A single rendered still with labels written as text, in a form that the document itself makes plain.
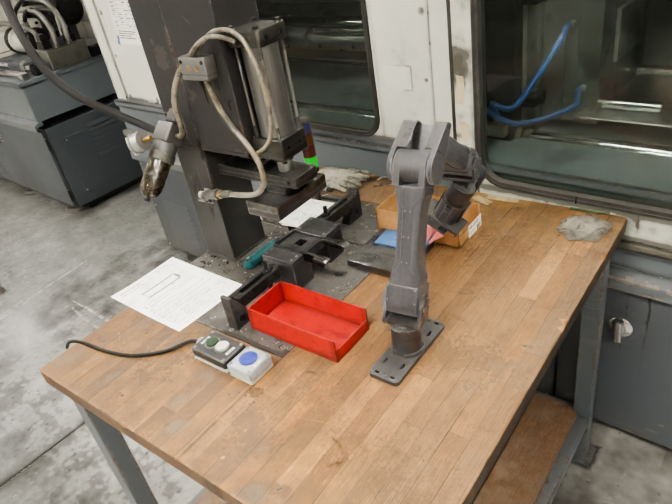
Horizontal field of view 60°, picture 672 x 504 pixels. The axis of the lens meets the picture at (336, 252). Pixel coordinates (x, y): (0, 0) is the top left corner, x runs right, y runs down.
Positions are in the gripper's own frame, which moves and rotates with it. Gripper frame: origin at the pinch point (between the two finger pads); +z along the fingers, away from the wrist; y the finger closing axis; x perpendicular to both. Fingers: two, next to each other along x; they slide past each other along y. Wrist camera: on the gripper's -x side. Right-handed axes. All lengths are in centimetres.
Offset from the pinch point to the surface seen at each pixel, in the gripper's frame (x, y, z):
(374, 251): 6.6, 10.0, 8.2
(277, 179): 20.2, 35.7, -6.0
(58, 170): -81, 247, 208
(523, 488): 8, -60, 49
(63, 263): -36, 190, 219
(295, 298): 31.0, 16.7, 12.2
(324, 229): 10.3, 23.6, 8.6
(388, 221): -5.7, 12.9, 8.0
